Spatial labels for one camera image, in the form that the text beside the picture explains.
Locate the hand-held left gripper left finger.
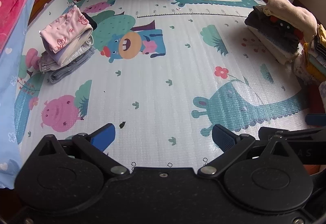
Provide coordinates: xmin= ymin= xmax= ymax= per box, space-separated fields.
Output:
xmin=38 ymin=123 xmax=130 ymax=178

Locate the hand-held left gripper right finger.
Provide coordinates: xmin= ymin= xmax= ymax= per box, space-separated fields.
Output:
xmin=198 ymin=124 xmax=290 ymax=177

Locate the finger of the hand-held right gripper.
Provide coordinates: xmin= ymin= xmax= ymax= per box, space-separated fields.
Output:
xmin=305 ymin=114 xmax=326 ymax=126
xmin=258 ymin=127 xmax=326 ymax=144

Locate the pink printed garment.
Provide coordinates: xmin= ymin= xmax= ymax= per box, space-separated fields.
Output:
xmin=40 ymin=6 xmax=93 ymax=52

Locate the pile of colourful clothes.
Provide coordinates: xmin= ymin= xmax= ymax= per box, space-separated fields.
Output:
xmin=293 ymin=24 xmax=326 ymax=102

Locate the white garment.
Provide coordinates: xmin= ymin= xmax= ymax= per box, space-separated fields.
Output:
xmin=251 ymin=30 xmax=299 ymax=65

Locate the grey knit garment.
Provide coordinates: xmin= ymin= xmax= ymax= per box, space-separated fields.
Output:
xmin=252 ymin=27 xmax=300 ymax=53

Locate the cartoon printed play mat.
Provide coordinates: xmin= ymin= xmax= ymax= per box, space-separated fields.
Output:
xmin=15 ymin=0 xmax=319 ymax=171

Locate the lilac garment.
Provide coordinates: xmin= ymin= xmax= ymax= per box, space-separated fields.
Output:
xmin=41 ymin=47 xmax=84 ymax=66

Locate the cream garment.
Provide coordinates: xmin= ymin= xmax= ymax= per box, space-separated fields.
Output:
xmin=58 ymin=33 xmax=95 ymax=60

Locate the blue printed bed sheet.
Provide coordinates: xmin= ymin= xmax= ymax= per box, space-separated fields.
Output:
xmin=0 ymin=0 xmax=75 ymax=189

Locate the black garment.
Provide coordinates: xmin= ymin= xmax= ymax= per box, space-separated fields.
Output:
xmin=82 ymin=12 xmax=98 ymax=31

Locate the pink blanket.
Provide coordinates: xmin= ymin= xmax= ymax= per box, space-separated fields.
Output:
xmin=0 ymin=0 xmax=68 ymax=47

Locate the wooden bed frame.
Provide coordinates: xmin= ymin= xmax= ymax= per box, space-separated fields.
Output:
xmin=28 ymin=0 xmax=82 ymax=24

